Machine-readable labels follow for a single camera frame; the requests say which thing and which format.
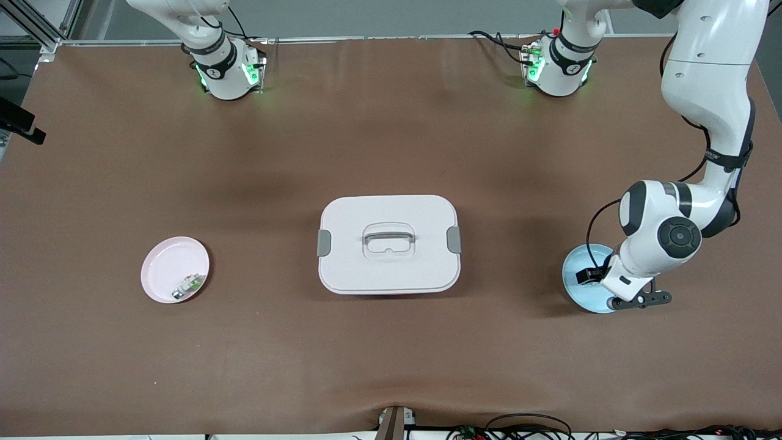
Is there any blue round plate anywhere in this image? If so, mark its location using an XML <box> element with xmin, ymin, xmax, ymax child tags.
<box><xmin>561</xmin><ymin>243</ymin><xmax>618</xmax><ymax>314</ymax></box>

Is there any pink round plate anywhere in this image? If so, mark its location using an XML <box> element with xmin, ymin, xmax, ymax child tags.
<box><xmin>141</xmin><ymin>236</ymin><xmax>210</xmax><ymax>305</ymax></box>

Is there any brown table mat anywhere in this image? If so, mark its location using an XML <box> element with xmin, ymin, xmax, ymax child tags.
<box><xmin>0</xmin><ymin>34</ymin><xmax>782</xmax><ymax>436</ymax></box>

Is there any white lidded storage box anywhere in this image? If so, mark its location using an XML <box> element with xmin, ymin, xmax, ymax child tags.
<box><xmin>316</xmin><ymin>194</ymin><xmax>462</xmax><ymax>296</ymax></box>

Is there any aluminium frame post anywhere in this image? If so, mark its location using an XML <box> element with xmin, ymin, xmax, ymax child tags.
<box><xmin>0</xmin><ymin>0</ymin><xmax>83</xmax><ymax>54</ymax></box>

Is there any grey box lid handle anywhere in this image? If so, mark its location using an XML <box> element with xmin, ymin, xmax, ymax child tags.
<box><xmin>363</xmin><ymin>223</ymin><xmax>417</xmax><ymax>246</ymax></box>

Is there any green push-button switch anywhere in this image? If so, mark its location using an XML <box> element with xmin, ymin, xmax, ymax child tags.
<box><xmin>171</xmin><ymin>274</ymin><xmax>205</xmax><ymax>301</ymax></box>

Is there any metal bracket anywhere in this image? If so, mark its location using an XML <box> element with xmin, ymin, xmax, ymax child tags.
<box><xmin>374</xmin><ymin>405</ymin><xmax>417</xmax><ymax>440</ymax></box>

